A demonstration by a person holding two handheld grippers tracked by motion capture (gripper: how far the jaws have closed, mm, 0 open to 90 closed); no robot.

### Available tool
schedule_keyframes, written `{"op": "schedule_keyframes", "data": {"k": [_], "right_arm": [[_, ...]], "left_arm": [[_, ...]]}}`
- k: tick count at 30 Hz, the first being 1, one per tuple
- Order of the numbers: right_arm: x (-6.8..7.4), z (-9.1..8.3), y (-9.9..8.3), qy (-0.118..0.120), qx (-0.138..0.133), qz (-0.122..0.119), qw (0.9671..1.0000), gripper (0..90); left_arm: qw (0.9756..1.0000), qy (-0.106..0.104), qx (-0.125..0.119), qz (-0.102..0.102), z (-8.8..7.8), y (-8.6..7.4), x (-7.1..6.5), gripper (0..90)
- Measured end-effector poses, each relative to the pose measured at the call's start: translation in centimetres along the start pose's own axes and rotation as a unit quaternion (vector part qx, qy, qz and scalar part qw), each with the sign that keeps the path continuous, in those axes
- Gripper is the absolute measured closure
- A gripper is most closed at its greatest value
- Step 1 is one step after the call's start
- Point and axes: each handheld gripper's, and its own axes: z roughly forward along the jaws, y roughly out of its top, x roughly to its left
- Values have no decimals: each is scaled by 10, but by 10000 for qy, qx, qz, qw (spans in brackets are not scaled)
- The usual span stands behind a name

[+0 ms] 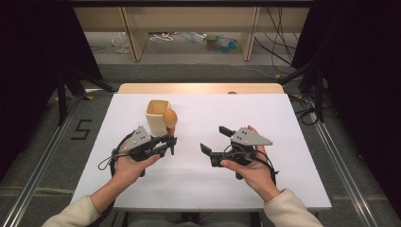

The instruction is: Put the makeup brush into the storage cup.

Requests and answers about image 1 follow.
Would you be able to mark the person's left hand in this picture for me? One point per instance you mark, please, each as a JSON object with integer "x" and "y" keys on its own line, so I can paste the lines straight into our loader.
{"x": 129, "y": 170}

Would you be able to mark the beige square cup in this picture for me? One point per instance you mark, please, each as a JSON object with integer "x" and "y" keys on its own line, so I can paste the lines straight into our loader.
{"x": 155, "y": 121}

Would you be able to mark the light wooden table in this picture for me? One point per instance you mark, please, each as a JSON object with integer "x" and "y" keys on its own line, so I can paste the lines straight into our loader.
{"x": 189, "y": 88}

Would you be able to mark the clear plastic bag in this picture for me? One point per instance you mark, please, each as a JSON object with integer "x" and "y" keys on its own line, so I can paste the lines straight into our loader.
{"x": 121, "y": 42}

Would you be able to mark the person's right hand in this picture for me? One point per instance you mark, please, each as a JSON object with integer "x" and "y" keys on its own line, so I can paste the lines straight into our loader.
{"x": 257, "y": 175}

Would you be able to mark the metal floor rail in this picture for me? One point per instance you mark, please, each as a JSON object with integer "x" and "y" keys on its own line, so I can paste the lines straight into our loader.
{"x": 342, "y": 176}
{"x": 34, "y": 186}

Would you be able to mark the dark curtain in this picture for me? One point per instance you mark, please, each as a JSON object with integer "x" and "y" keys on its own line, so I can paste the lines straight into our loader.
{"x": 362, "y": 78}
{"x": 28, "y": 63}

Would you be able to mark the light wooden shelf unit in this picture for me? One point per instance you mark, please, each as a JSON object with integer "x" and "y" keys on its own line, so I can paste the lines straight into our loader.
{"x": 189, "y": 19}

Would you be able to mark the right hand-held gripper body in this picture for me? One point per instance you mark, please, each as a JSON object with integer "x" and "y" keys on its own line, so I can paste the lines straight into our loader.
{"x": 250, "y": 138}

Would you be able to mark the white table cover board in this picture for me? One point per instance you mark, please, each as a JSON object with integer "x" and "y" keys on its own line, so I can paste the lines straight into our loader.
{"x": 205, "y": 176}

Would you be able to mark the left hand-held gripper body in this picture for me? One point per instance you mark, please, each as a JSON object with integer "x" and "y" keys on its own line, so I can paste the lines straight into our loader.
{"x": 137, "y": 140}

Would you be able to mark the colourful plastic bag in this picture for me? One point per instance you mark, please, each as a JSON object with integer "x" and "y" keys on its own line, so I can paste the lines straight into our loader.
{"x": 223, "y": 44}

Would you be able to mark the black tripod stand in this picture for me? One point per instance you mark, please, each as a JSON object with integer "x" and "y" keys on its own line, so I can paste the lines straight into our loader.
{"x": 62, "y": 94}
{"x": 319, "y": 94}

